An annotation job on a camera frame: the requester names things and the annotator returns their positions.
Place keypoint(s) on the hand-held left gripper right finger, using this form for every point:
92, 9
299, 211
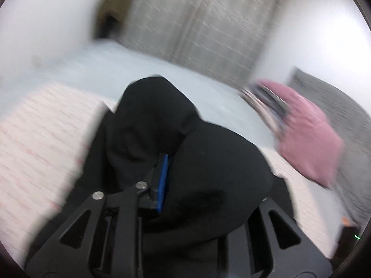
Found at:
278, 237

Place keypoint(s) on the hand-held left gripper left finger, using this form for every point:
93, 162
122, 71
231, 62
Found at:
163, 179

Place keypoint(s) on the black padded jacket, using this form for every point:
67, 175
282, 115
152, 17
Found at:
208, 165

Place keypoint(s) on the stack of folded clothes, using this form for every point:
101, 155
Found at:
269, 104

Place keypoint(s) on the black device with green light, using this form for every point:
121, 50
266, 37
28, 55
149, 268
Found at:
349, 241

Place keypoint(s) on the pink garment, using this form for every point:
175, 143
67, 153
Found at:
310, 139

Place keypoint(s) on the light blue bed sheet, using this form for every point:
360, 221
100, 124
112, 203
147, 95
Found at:
121, 63

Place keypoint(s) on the cherry print bed sheet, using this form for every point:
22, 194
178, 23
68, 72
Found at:
34, 139

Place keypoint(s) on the grey headboard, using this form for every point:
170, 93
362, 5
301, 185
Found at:
345, 113

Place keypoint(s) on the grey patterned curtain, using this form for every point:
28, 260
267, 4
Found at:
203, 23

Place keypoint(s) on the dark brown furniture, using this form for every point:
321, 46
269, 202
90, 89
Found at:
114, 11

